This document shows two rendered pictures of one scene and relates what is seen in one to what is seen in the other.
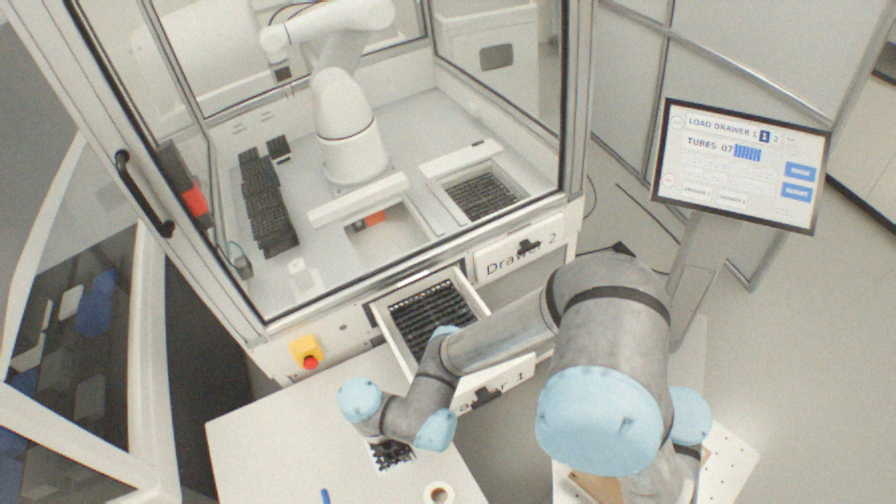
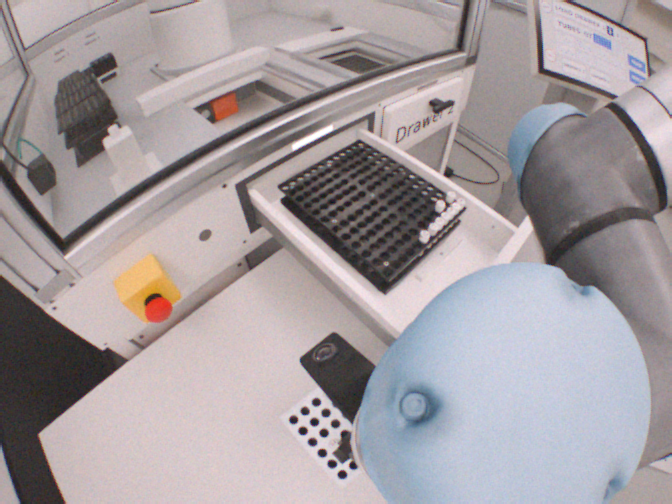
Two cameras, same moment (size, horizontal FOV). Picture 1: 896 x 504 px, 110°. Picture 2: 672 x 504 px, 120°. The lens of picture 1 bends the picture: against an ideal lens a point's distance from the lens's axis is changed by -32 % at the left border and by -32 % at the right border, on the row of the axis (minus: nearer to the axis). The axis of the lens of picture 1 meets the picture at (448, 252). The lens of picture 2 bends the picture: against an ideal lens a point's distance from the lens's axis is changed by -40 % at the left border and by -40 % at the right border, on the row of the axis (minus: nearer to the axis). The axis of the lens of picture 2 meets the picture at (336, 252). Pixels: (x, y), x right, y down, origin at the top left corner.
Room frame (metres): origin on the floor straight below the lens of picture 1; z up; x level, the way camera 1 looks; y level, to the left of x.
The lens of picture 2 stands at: (0.33, 0.23, 1.22)
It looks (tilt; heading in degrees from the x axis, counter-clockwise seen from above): 55 degrees down; 337
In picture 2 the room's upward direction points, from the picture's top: 1 degrees counter-clockwise
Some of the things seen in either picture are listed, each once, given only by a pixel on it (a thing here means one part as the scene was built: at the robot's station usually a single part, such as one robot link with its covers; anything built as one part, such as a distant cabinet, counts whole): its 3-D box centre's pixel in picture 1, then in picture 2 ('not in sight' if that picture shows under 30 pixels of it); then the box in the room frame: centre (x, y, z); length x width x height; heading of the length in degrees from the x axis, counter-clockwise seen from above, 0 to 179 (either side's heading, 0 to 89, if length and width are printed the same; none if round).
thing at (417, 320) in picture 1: (439, 330); (370, 209); (0.62, 0.05, 0.87); 0.22 x 0.18 x 0.06; 20
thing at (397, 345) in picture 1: (437, 328); (366, 208); (0.62, 0.06, 0.86); 0.40 x 0.26 x 0.06; 20
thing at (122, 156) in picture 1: (145, 199); not in sight; (0.57, 0.49, 1.45); 0.05 x 0.03 x 0.19; 20
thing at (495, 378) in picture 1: (478, 391); (479, 292); (0.43, -0.01, 0.87); 0.29 x 0.02 x 0.11; 110
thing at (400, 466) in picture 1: (386, 449); (334, 434); (0.35, 0.23, 0.78); 0.12 x 0.08 x 0.04; 18
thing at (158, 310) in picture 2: (310, 362); (157, 307); (0.57, 0.39, 0.88); 0.04 x 0.03 x 0.04; 110
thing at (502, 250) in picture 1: (521, 247); (426, 111); (0.83, -0.20, 0.87); 0.29 x 0.02 x 0.11; 110
